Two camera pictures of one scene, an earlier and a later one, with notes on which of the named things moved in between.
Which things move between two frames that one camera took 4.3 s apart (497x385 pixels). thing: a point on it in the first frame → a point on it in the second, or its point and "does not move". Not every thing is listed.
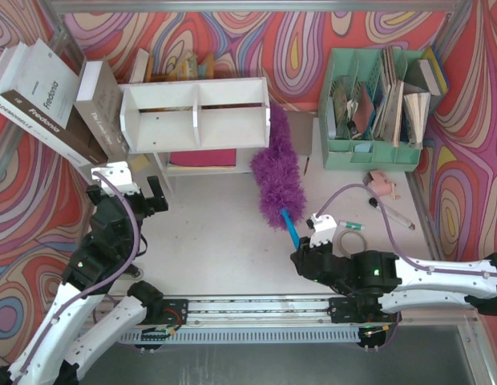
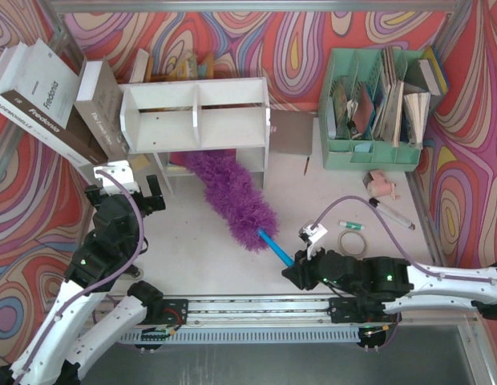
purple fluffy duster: (276, 171) → (228, 187)
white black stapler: (136, 273) does not move
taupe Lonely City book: (99, 102) does not move
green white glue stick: (353, 225) does not move
